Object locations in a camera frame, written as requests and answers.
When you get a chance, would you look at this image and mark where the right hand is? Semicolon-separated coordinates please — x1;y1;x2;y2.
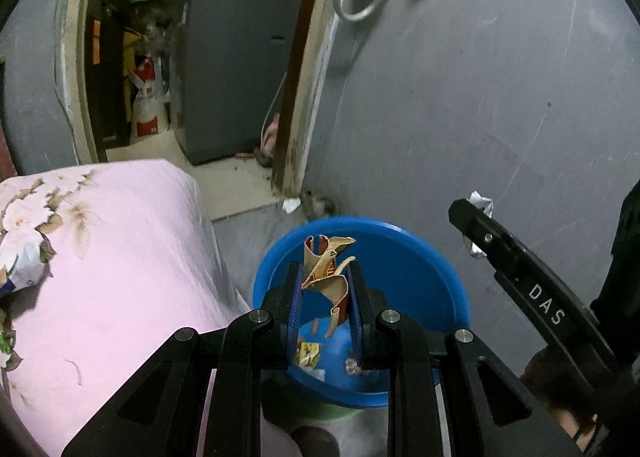
521;347;608;456

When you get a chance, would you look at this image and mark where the blue white plastic bag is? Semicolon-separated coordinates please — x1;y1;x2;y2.
1;241;50;295

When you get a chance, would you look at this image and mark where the orange red wrapper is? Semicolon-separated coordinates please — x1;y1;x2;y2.
300;235;356;339

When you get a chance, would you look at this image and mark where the pink floral table cloth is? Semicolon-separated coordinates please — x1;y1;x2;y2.
1;160;247;456

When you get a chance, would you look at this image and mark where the red white sack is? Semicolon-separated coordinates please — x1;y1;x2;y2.
130;56;169;138

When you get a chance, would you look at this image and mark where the yellow crumpled wrapper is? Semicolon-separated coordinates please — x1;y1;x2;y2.
294;341;322;371

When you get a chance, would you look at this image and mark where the green wrapper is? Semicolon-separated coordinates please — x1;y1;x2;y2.
0;330;15;356

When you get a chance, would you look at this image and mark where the wooden door frame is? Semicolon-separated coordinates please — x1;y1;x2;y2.
58;0;337;197

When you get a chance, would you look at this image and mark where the blue plastic bucket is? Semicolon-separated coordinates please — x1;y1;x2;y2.
252;216;470;409

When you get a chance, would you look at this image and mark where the grey washing machine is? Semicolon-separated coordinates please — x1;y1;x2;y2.
169;0;301;165

